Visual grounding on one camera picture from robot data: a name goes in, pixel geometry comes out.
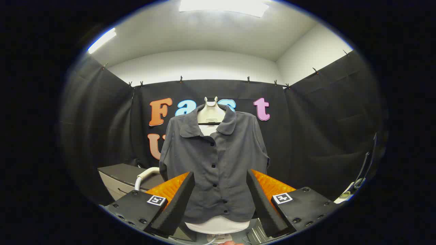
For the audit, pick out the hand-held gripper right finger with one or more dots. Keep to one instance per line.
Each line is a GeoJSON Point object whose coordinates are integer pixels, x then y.
{"type": "Point", "coordinates": [264, 204]}

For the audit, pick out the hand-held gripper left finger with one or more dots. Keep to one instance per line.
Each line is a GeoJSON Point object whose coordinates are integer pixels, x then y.
{"type": "Point", "coordinates": [177, 204]}

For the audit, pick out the white garment steamer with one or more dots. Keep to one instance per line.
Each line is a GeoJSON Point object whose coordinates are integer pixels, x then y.
{"type": "Point", "coordinates": [146, 173]}

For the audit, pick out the dark grey button shirt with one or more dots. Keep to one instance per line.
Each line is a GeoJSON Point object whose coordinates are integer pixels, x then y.
{"type": "Point", "coordinates": [221, 153]}

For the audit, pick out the grey drawer cabinet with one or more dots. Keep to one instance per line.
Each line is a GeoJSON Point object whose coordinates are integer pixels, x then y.
{"type": "Point", "coordinates": [122, 177]}

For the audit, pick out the black backdrop cloth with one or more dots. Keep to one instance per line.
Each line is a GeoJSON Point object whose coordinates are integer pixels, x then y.
{"type": "Point", "coordinates": [323, 129]}

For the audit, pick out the white mannequin hanger form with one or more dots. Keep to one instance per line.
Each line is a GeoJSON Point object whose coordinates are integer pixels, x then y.
{"type": "Point", "coordinates": [209, 112]}

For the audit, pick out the long ceiling light strip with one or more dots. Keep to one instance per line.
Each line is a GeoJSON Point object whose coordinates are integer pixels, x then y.
{"type": "Point", "coordinates": [101, 41]}

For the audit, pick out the rectangular ceiling light panel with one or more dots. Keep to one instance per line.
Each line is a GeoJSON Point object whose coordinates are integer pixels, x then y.
{"type": "Point", "coordinates": [224, 6]}

